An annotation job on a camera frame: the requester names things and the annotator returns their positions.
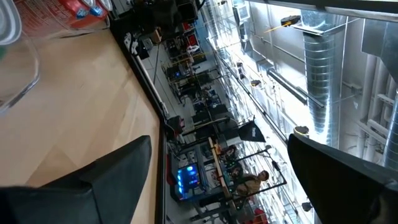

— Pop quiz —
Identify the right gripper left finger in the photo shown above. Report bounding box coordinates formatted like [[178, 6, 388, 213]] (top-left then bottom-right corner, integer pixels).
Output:
[[0, 135, 152, 224]]

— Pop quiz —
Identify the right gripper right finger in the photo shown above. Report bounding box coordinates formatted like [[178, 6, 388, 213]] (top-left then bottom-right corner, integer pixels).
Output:
[[287, 133, 398, 224]]

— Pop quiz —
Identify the round ceiling lamp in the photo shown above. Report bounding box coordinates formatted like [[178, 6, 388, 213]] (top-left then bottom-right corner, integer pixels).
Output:
[[293, 125, 310, 138]]

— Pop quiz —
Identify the red chair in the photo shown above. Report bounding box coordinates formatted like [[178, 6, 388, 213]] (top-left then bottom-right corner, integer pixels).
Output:
[[244, 207, 269, 224]]

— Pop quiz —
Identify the blue lit computer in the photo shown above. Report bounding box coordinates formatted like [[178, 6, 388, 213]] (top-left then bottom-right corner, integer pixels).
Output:
[[172, 161, 205, 202]]

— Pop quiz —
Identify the person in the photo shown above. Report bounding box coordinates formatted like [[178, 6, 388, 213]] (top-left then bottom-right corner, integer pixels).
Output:
[[234, 169, 271, 197]]

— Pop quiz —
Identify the black Trossen softbox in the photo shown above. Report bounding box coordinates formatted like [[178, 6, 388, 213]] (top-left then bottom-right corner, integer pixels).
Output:
[[238, 119, 267, 143]]

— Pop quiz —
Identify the yellow and black reel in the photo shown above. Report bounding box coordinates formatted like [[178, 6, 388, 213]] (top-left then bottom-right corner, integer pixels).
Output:
[[264, 14, 302, 34]]

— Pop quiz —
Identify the black overhead rig beam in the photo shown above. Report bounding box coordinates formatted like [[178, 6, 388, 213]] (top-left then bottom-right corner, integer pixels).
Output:
[[245, 0, 398, 23]]

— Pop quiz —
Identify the silver ventilation duct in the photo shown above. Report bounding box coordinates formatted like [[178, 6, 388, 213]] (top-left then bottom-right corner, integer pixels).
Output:
[[381, 90, 398, 171], [303, 9, 345, 134]]

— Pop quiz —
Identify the black table frame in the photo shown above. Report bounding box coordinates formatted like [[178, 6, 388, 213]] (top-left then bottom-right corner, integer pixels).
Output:
[[108, 18, 169, 224]]

